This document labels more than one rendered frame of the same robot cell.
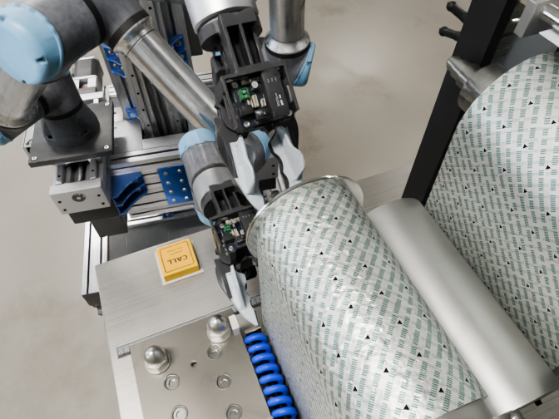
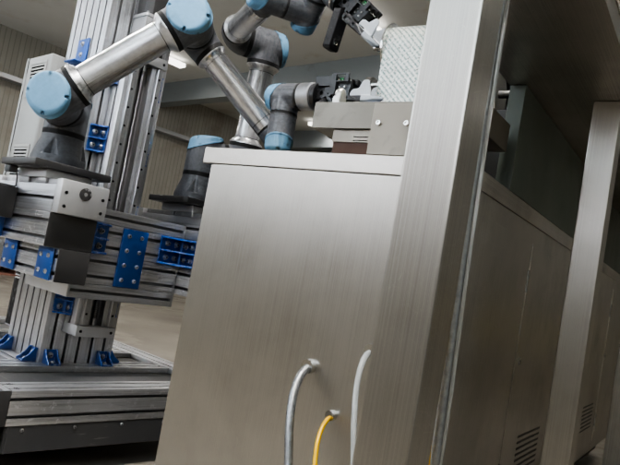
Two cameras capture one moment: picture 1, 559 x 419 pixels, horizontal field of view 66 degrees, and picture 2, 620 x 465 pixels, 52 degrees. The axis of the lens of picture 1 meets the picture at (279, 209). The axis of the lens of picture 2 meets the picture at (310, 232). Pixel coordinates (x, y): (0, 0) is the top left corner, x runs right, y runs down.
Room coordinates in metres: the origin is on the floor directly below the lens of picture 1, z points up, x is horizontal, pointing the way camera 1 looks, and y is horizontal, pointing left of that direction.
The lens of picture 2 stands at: (-0.97, 0.98, 0.64)
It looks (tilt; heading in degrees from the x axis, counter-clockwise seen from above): 4 degrees up; 326
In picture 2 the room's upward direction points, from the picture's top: 10 degrees clockwise
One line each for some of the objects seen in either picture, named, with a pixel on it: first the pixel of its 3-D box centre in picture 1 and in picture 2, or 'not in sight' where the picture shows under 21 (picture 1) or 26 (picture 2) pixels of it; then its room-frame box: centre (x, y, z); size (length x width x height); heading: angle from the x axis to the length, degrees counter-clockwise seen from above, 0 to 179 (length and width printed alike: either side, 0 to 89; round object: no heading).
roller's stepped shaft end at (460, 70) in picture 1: (464, 72); not in sight; (0.46, -0.23, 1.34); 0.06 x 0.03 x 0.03; 22
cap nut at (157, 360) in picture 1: (154, 357); (339, 97); (0.20, 0.18, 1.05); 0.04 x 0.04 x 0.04
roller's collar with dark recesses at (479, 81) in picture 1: (497, 101); not in sight; (0.41, -0.25, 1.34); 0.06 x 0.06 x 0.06; 22
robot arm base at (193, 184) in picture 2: not in sight; (197, 187); (1.05, 0.11, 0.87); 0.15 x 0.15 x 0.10
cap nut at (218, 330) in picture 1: (217, 325); not in sight; (0.25, 0.09, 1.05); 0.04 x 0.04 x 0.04
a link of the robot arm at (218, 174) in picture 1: (220, 192); (310, 97); (0.45, 0.10, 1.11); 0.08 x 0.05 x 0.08; 112
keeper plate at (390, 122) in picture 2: not in sight; (393, 129); (0.02, 0.15, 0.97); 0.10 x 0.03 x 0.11; 22
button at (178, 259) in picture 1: (177, 259); not in sight; (0.45, 0.20, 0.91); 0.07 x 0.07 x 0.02; 22
